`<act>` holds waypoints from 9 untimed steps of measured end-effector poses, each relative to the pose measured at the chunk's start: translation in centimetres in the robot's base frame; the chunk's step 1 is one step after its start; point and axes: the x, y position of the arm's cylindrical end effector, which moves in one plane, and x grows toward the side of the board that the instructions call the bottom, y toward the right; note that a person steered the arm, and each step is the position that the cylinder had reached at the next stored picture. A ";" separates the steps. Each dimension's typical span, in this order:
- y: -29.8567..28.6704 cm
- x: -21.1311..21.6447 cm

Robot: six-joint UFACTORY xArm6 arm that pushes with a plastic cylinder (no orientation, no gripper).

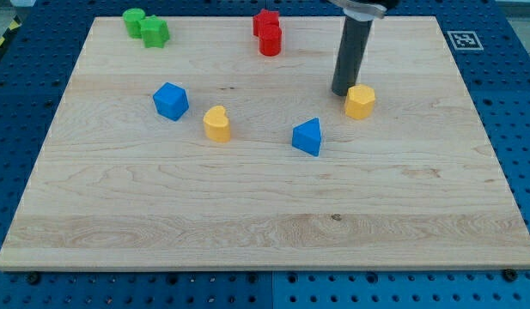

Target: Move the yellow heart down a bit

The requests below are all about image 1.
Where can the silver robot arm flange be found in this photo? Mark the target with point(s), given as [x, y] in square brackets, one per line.
[365, 10]

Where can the yellow heart block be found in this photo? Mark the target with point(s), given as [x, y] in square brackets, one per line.
[217, 125]

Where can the blue triangle block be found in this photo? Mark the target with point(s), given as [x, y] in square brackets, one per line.
[307, 137]

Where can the light wooden board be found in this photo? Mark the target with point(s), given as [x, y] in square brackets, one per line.
[119, 187]

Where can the yellow hexagon block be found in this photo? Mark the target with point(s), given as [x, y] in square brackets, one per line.
[359, 101]

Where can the blue cube block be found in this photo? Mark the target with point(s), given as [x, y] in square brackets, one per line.
[171, 101]

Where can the red cylinder block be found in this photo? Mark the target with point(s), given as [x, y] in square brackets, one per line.
[270, 40]

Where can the red star block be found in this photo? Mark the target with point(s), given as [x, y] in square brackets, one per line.
[263, 18]

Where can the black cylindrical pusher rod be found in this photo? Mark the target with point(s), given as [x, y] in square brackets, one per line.
[350, 54]

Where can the green cylinder block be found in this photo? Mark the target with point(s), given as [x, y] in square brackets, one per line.
[132, 18]

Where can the white fiducial marker tag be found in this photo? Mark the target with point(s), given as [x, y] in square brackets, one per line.
[465, 40]

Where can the black bolt left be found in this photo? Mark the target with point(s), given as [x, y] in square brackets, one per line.
[33, 278]

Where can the black bolt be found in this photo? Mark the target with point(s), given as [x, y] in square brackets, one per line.
[33, 278]
[510, 275]

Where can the black bolt right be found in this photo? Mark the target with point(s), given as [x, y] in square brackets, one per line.
[510, 275]

